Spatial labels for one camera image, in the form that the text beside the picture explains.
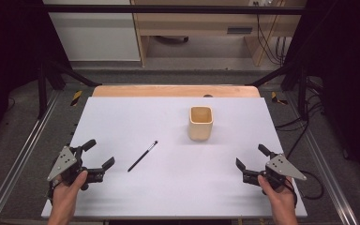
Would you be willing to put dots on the thin black pen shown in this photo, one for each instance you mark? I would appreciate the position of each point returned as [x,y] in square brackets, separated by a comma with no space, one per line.
[142,156]

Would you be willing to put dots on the person's left hand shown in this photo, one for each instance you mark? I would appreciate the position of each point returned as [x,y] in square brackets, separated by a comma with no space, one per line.
[65,193]

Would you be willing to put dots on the yellow black tape strip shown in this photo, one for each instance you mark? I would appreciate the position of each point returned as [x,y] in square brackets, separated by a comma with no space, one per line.
[76,97]
[275,98]

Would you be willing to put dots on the white power strip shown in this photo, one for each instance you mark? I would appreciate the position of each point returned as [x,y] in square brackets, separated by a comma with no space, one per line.
[262,2]

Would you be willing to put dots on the beige square cup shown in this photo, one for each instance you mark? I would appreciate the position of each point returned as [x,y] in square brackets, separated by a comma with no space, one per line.
[200,129]

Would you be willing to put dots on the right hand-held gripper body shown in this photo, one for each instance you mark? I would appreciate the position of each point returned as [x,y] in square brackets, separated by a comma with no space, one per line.
[282,167]

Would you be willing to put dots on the black metal stand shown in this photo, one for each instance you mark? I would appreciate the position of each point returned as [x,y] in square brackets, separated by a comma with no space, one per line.
[42,93]
[302,93]

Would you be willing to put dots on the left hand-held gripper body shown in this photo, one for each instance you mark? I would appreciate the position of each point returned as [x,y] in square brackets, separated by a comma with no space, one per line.
[63,163]

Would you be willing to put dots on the white table board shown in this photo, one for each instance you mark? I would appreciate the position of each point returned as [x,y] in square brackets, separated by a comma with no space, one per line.
[168,187]

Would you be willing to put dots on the aluminium floor rail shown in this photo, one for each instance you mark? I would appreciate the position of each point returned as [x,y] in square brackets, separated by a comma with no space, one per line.
[18,156]
[325,168]

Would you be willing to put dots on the light wooden desk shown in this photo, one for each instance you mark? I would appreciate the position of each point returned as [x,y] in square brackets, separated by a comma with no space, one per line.
[197,22]

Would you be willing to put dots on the black curtain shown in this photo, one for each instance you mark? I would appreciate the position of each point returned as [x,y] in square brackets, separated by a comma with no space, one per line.
[9,62]
[350,78]

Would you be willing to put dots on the white cabinet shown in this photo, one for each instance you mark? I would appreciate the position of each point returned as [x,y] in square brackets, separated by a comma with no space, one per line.
[97,37]

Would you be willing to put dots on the person's right hand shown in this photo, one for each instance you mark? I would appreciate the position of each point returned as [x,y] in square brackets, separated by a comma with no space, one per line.
[279,197]

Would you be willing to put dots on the black horizontal frame bar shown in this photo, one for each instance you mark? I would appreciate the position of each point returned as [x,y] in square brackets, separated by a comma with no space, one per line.
[168,9]

